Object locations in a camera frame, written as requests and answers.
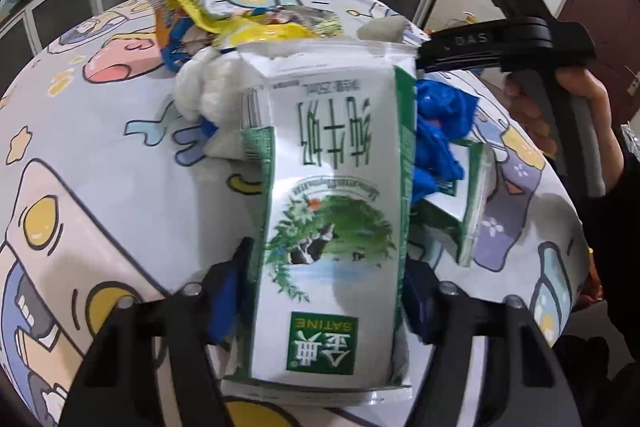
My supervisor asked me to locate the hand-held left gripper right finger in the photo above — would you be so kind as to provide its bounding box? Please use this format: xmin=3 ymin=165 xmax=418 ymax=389
xmin=400 ymin=257 xmax=583 ymax=427

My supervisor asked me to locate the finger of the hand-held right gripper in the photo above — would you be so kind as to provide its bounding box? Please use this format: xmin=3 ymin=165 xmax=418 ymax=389
xmin=415 ymin=22 xmax=503 ymax=74

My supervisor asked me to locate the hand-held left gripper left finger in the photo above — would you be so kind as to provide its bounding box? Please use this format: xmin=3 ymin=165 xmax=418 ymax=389
xmin=59 ymin=237 xmax=256 ymax=427

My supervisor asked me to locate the blue plastic bag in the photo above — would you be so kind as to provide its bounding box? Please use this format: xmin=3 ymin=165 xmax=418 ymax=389
xmin=410 ymin=79 xmax=476 ymax=208

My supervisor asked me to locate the white green milk carton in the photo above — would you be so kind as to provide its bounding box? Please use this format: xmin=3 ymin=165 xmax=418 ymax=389
xmin=410 ymin=142 xmax=496 ymax=268
xmin=220 ymin=42 xmax=418 ymax=408

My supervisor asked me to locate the person's right forearm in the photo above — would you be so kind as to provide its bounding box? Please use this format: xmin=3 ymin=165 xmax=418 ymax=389
xmin=575 ymin=147 xmax=640 ymax=427

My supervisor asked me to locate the person's right hand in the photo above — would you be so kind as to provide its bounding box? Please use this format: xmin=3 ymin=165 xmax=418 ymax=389
xmin=502 ymin=67 xmax=626 ymax=188

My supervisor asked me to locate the dark red door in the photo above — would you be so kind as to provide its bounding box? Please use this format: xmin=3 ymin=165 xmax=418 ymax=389
xmin=557 ymin=0 xmax=640 ymax=122

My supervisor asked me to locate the flattened white green milk carton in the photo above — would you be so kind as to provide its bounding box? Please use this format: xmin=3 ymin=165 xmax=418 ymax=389
xmin=410 ymin=142 xmax=496 ymax=268

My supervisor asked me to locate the cartoon printed tablecloth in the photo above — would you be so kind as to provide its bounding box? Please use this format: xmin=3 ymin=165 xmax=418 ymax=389
xmin=0 ymin=0 xmax=591 ymax=427

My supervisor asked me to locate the white crumpled tissue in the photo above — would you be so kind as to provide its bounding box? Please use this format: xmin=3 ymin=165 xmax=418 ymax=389
xmin=174 ymin=49 xmax=251 ymax=160

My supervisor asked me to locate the yellow blue snack wrapper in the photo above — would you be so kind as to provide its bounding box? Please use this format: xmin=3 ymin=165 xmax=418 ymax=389
xmin=152 ymin=0 xmax=281 ymax=72

